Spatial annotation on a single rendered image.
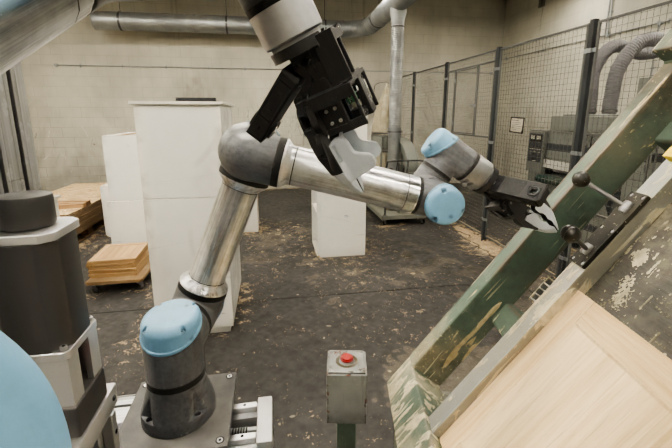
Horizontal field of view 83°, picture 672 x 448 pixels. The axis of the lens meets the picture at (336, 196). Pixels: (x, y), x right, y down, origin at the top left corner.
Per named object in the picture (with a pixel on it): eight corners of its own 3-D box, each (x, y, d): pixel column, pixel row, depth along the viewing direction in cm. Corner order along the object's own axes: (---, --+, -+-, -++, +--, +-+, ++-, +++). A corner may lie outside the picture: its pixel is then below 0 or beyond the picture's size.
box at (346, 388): (328, 397, 127) (328, 348, 123) (364, 398, 126) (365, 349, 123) (326, 426, 115) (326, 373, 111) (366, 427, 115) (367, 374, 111)
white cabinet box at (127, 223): (137, 241, 513) (131, 188, 498) (183, 238, 523) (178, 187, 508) (114, 263, 436) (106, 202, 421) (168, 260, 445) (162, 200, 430)
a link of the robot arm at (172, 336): (133, 390, 75) (125, 328, 72) (161, 349, 88) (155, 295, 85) (195, 389, 75) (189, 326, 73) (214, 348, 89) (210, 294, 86)
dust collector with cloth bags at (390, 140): (361, 205, 712) (362, 82, 666) (397, 204, 723) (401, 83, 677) (381, 226, 580) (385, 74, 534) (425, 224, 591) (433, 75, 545)
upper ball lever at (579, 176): (622, 217, 85) (566, 182, 90) (635, 204, 84) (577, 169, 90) (627, 216, 81) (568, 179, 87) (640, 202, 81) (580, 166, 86)
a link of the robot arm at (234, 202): (149, 341, 86) (230, 111, 76) (174, 308, 101) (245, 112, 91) (200, 358, 87) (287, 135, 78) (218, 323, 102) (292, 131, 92)
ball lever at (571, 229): (575, 252, 88) (553, 232, 80) (587, 239, 87) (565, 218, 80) (590, 262, 85) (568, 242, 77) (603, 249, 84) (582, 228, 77)
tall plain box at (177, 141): (180, 288, 373) (164, 104, 337) (244, 284, 383) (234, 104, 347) (154, 341, 287) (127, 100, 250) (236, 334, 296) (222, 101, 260)
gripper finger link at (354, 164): (388, 195, 49) (358, 132, 46) (348, 206, 52) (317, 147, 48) (392, 183, 52) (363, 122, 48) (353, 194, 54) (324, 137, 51)
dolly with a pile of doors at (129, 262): (110, 270, 418) (107, 243, 412) (160, 267, 426) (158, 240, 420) (84, 295, 359) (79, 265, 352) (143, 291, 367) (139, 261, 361)
